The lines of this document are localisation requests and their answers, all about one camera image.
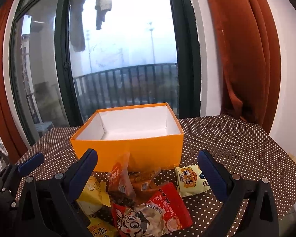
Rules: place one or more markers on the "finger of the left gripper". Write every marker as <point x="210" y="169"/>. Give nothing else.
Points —
<point x="25" y="168"/>

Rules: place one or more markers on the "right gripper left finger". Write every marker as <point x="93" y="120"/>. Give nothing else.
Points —
<point x="66" y="189"/>

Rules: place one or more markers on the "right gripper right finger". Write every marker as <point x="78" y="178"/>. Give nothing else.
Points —
<point x="260" y="215"/>

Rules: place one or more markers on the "large yellow snack bag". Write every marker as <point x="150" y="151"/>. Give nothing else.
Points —
<point x="93" y="197"/>

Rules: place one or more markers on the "yellow cartoon crisp packet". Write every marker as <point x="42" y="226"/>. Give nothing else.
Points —
<point x="100" y="228"/>

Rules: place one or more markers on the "clear orange snack packet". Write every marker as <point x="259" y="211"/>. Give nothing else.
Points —
<point x="118" y="178"/>

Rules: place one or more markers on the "red cartoon face snack bag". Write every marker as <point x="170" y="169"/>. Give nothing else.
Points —
<point x="163" y="213"/>

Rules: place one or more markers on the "left rust orange curtain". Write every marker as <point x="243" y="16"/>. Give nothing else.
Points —
<point x="9" y="134"/>

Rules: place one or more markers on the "rust orange curtain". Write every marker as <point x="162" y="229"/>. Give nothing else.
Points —
<point x="9" y="134"/>
<point x="249" y="53"/>

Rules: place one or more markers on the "small yellow snack packet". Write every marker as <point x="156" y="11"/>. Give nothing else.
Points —
<point x="191" y="180"/>

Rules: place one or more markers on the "orange wrapped snack packet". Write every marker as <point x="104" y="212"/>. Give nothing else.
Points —
<point x="143" y="183"/>

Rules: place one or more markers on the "orange cardboard box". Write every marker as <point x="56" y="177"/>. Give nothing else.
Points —
<point x="149" y="133"/>

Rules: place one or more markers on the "black balcony railing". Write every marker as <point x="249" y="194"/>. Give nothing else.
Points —
<point x="131" y="85"/>

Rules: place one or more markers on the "hanging grey garment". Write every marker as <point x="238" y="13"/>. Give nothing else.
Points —
<point x="76" y="31"/>

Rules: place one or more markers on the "hanging beige garment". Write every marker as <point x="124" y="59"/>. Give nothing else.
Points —
<point x="102" y="7"/>

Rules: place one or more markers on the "right rust orange curtain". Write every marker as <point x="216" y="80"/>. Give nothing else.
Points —
<point x="249" y="53"/>

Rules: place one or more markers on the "dark green window frame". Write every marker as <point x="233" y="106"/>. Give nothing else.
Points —
<point x="43" y="64"/>

